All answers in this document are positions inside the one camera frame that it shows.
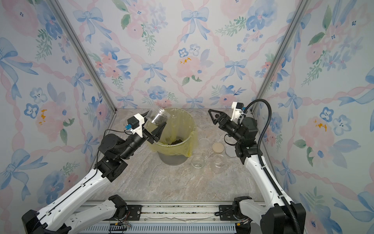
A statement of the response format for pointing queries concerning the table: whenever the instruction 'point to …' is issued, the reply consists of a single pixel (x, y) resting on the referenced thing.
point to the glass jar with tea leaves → (197, 162)
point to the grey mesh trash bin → (172, 160)
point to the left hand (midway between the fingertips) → (158, 116)
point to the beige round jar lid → (218, 147)
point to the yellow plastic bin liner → (179, 136)
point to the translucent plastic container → (218, 164)
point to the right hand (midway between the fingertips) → (212, 113)
